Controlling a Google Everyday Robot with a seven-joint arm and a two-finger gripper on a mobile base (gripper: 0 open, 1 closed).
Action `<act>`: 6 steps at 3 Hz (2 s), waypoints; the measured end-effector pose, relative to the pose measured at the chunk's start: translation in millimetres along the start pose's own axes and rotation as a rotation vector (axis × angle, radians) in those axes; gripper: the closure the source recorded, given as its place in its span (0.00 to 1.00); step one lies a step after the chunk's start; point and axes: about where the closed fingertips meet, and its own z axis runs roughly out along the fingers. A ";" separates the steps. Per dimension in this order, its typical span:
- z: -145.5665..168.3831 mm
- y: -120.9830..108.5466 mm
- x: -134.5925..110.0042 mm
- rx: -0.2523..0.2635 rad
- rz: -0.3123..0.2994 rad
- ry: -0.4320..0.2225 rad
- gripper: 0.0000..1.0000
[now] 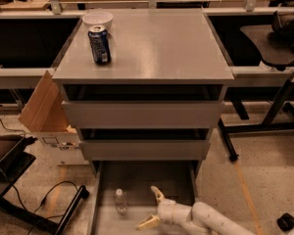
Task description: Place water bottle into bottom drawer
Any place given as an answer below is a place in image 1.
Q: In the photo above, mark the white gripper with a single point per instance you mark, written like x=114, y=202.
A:
x=166, y=210

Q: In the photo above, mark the clear plastic water bottle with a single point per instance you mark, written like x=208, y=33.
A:
x=120, y=201

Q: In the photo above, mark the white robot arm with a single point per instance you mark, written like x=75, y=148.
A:
x=199, y=219

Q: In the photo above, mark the open bottom grey drawer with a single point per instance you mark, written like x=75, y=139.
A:
x=175, y=179

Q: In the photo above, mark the middle grey drawer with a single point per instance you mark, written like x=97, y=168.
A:
x=189, y=144

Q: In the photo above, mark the top grey drawer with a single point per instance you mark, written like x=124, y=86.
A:
x=143, y=106

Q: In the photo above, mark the grey drawer cabinet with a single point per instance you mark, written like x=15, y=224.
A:
x=148, y=46

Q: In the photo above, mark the black table leg right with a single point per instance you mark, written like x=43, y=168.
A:
x=279, y=103

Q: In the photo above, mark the cardboard box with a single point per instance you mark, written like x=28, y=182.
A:
x=44, y=116

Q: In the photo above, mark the black table stand left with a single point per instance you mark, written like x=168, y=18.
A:
x=45, y=188

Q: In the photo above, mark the blue soda can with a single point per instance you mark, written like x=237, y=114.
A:
x=98, y=38

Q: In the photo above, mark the white bowl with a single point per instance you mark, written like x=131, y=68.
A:
x=98, y=18

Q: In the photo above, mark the black office chair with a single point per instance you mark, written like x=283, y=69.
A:
x=275, y=41

